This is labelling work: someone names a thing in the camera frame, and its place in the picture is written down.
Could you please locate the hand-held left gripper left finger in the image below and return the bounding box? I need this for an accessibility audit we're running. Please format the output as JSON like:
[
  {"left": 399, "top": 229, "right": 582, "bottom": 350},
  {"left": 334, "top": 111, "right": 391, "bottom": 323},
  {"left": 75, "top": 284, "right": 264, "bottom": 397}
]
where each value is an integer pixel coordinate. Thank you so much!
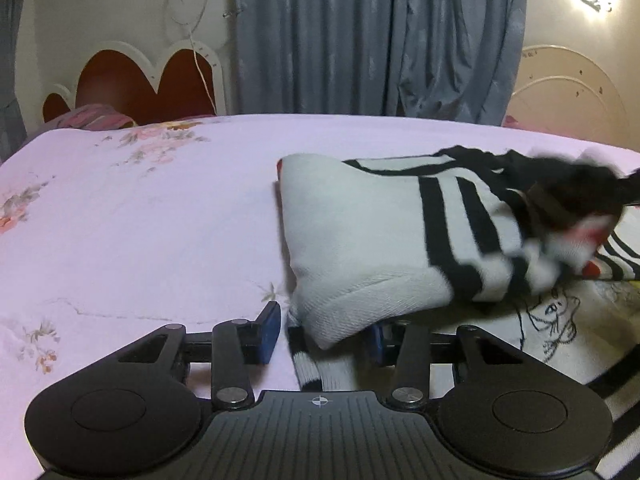
[{"left": 116, "top": 301, "right": 282, "bottom": 408}]

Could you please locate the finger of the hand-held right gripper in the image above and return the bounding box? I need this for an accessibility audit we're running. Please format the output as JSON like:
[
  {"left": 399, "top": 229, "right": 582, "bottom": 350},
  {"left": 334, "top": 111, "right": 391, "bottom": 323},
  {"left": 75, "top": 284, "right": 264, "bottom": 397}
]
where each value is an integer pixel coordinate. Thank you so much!
[{"left": 530, "top": 157, "right": 640, "bottom": 227}]

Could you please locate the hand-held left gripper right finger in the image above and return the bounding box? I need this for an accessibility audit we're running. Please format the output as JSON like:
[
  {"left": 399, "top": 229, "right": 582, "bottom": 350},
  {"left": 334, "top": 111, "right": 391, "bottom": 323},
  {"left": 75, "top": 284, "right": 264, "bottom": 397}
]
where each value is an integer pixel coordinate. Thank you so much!
[{"left": 367, "top": 321, "right": 527, "bottom": 408}]

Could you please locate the striped knit sweater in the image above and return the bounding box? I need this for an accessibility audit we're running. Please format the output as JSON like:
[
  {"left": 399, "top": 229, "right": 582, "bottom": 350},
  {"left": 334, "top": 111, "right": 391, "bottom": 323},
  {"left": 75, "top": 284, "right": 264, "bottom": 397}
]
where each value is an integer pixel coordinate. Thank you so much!
[{"left": 274, "top": 145, "right": 632, "bottom": 392}]

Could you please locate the white cartoon print garment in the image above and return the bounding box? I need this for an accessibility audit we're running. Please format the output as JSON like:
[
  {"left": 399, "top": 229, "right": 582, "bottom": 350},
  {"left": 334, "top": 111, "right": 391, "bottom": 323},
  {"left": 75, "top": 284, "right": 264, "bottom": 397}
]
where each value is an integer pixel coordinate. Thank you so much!
[{"left": 515, "top": 220, "right": 640, "bottom": 480}]

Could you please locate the cream round headboard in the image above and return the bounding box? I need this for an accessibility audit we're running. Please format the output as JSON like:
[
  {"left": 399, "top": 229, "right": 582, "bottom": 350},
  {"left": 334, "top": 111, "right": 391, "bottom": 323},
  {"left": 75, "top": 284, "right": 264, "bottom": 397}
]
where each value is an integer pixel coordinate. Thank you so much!
[{"left": 505, "top": 44, "right": 628, "bottom": 142}]

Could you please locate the pink floral bed sheet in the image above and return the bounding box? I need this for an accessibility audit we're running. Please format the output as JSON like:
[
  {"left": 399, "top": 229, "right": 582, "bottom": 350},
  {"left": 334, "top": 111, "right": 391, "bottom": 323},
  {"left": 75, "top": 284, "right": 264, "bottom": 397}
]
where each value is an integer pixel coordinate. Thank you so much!
[{"left": 0, "top": 112, "right": 640, "bottom": 480}]

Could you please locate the grey blue curtain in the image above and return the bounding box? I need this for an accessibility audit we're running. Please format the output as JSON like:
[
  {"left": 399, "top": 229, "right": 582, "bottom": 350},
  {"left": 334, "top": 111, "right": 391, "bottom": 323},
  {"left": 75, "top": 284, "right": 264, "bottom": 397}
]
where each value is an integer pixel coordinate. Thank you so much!
[
  {"left": 0, "top": 0, "right": 32, "bottom": 153},
  {"left": 232, "top": 0, "right": 530, "bottom": 126}
]

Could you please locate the pink pillow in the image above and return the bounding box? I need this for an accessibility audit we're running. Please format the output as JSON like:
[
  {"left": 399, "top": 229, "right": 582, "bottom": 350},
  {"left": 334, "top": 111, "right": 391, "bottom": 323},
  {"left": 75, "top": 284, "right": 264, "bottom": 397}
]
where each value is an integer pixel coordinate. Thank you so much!
[{"left": 52, "top": 104, "right": 138, "bottom": 131}]

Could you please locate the white and red headboard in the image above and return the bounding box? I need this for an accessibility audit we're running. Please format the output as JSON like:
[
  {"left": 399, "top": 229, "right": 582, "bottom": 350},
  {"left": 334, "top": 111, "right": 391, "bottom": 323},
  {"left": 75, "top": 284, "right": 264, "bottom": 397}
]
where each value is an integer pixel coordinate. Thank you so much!
[{"left": 41, "top": 40, "right": 228, "bottom": 126}]

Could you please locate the wall lamp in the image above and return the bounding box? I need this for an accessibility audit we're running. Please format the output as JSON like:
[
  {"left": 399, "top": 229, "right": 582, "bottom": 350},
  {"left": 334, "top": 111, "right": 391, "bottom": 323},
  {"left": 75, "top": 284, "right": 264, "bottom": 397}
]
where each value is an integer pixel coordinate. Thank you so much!
[{"left": 575, "top": 0, "right": 616, "bottom": 16}]

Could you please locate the white hanging cable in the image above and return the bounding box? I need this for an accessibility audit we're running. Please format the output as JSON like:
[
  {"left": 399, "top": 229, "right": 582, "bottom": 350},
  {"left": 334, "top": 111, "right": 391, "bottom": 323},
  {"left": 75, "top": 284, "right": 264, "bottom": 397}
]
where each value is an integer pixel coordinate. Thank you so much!
[{"left": 167, "top": 0, "right": 218, "bottom": 111}]

